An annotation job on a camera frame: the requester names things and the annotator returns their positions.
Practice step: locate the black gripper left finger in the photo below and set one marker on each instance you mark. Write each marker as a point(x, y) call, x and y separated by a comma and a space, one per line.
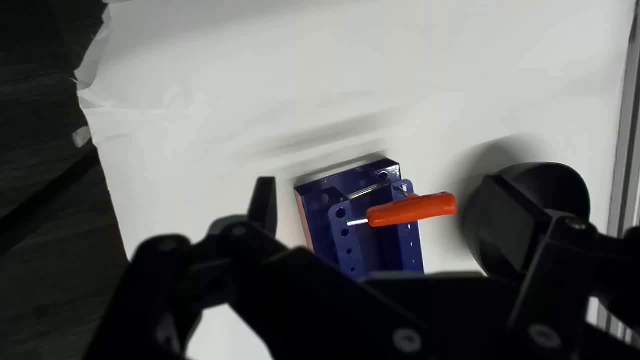
point(294, 302)

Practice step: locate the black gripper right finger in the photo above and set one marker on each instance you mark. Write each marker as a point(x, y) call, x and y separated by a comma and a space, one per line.
point(543, 265)

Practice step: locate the orange handled metal tool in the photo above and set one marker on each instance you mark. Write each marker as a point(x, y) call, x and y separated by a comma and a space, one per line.
point(407, 211)

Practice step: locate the white table cloth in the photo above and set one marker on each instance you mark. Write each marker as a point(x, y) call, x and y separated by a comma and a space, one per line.
point(191, 102)

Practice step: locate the grey metal frame post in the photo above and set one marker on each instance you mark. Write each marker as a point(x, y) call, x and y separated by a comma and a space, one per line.
point(625, 200)

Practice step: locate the blue metal bracket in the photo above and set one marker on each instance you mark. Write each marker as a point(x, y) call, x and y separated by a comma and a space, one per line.
point(330, 200)

